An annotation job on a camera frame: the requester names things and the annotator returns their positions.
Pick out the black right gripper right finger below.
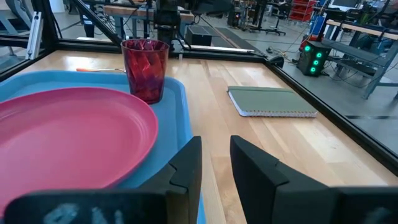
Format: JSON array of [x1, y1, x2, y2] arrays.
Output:
[[229, 134, 398, 224]]

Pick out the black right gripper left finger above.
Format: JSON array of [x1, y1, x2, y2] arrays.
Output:
[[4, 136, 203, 224]]

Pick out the pink plastic plate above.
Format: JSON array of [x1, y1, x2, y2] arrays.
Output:
[[0, 86, 160, 217]]

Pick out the blue plastic tray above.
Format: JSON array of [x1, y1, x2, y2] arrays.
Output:
[[0, 70, 208, 224]]

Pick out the red faceted plastic cup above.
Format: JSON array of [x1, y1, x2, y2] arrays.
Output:
[[120, 38, 170, 105]]

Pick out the green spiral notebook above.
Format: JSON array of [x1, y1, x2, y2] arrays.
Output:
[[226, 85, 319, 119]]

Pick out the black computer tower green lights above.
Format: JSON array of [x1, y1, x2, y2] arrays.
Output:
[[296, 40, 332, 77]]

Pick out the black floor mat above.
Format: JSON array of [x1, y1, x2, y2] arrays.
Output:
[[215, 27, 262, 54]]

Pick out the black box on floor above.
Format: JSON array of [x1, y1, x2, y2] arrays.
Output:
[[185, 25, 213, 47]]

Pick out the grey workbench with wooden top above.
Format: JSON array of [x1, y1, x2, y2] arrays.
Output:
[[321, 19, 398, 100]]

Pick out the black office chair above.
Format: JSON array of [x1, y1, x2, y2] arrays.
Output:
[[265, 1, 292, 37]]

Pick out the blue bin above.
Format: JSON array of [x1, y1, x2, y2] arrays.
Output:
[[308, 14, 326, 35]]

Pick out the red storage rack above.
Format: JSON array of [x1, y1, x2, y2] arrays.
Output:
[[288, 0, 318, 23]]

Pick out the wooden workbench with blue legs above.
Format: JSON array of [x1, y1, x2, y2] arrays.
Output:
[[103, 4, 195, 40]]

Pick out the black aluminium table frame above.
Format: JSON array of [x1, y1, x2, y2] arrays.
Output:
[[0, 0, 398, 177]]

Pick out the orange-handled metal spoon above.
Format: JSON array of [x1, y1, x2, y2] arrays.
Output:
[[75, 67, 127, 74]]

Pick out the white metal bracket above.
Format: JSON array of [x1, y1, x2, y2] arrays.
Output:
[[25, 11, 44, 60]]

